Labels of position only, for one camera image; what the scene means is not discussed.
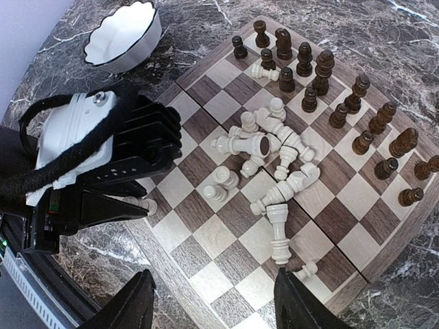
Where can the white bishop chess piece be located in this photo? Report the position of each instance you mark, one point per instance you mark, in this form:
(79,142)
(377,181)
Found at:
(286,135)

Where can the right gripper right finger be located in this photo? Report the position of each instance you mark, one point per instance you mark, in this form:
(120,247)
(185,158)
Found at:
(297,307)

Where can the white pawn lying apart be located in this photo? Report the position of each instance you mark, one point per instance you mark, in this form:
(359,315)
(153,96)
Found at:
(258,72)

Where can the dark bishop chess piece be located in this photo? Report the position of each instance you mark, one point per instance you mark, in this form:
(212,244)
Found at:
(304,67)

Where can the white scalloped bowl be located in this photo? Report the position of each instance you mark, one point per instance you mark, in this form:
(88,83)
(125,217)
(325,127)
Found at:
(124,39)

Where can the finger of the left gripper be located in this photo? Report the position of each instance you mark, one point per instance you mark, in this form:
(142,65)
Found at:
(98,209)

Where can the dark knight chess piece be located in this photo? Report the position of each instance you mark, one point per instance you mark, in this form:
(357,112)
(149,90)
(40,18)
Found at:
(283,44)

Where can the wooden chessboard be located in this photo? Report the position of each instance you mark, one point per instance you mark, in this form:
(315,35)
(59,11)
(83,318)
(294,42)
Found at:
(270,177)

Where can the dark rook chess piece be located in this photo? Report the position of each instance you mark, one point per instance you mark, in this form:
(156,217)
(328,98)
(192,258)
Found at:
(262,40)

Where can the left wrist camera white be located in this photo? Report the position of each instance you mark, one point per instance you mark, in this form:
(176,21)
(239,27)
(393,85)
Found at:
(66,126)

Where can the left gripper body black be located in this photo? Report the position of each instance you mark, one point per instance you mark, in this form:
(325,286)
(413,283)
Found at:
(146,140)

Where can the white slotted cable duct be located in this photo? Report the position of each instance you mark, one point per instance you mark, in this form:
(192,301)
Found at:
(38,298)

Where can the white pawn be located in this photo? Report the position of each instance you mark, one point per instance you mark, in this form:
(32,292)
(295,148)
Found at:
(149,204)
(308,270)

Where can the white pawn lying bottom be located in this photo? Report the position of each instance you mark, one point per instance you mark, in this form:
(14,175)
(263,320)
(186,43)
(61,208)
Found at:
(308,270)

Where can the dark queen chess piece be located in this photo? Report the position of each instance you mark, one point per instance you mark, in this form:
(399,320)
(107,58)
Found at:
(324,65)

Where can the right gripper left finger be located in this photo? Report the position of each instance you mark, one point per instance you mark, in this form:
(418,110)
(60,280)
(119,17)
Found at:
(131,307)

